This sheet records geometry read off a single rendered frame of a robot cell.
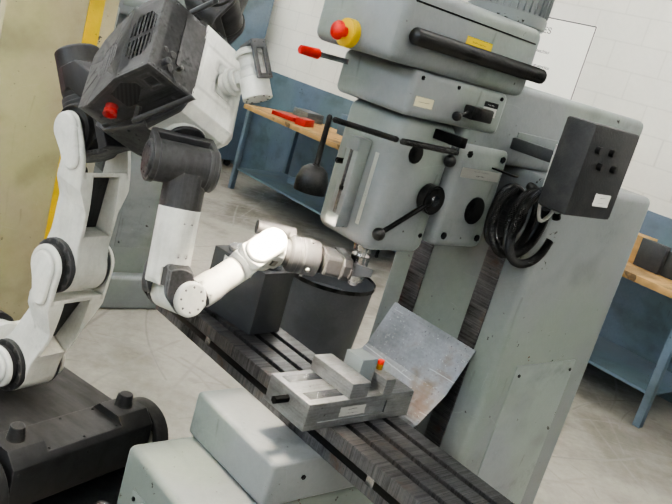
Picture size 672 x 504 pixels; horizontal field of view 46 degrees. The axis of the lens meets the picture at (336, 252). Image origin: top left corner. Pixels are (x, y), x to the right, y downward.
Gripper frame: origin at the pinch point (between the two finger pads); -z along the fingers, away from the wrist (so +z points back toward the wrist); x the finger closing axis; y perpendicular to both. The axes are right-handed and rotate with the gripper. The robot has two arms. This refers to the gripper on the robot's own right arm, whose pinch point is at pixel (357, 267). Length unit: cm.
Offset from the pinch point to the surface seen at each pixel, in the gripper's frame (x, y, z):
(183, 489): -21, 53, 32
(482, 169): -2.6, -31.2, -22.4
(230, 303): 34.0, 27.8, 20.3
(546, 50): 420, -91, -266
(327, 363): -10.3, 21.9, 4.0
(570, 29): 407, -110, -272
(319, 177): -13.2, -21.8, 19.8
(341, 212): -7.0, -14.0, 10.5
